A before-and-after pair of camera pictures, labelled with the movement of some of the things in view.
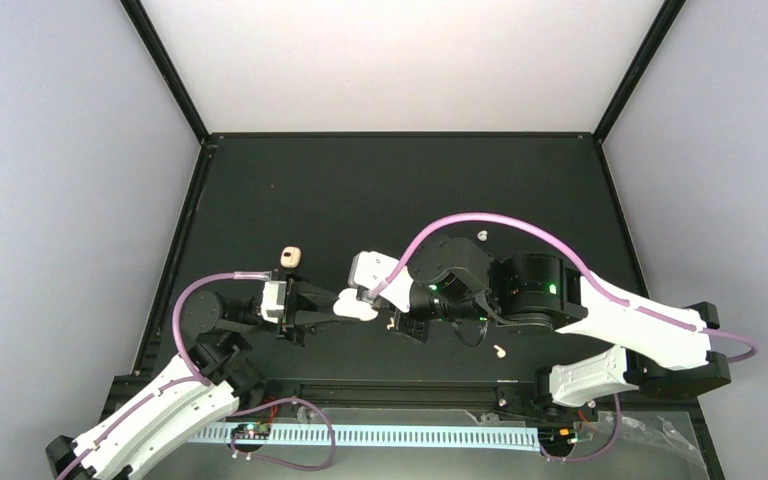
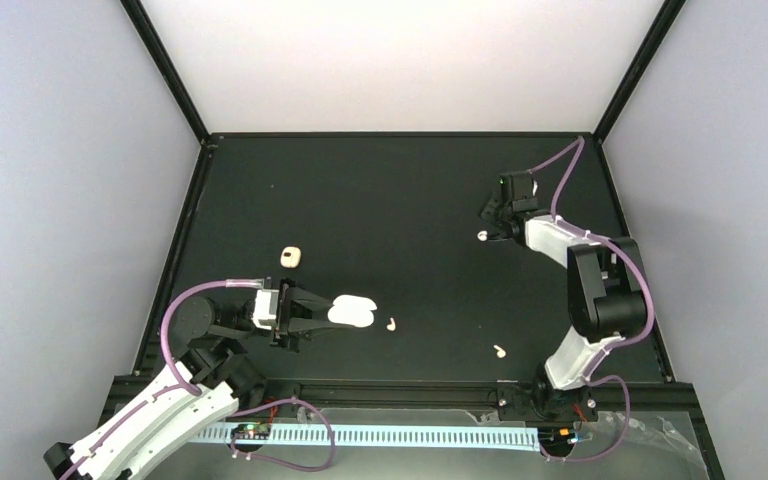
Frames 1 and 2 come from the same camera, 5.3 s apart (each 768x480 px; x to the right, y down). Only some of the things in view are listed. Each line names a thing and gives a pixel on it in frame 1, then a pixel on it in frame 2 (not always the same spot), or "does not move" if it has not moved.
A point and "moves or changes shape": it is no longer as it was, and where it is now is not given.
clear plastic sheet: x=613 y=445 does not move
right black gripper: x=415 y=328 -> x=486 y=212
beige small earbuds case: x=290 y=257 does not move
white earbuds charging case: x=348 y=305 moves or changes shape
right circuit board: x=557 y=436 does not move
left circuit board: x=252 y=431 does not move
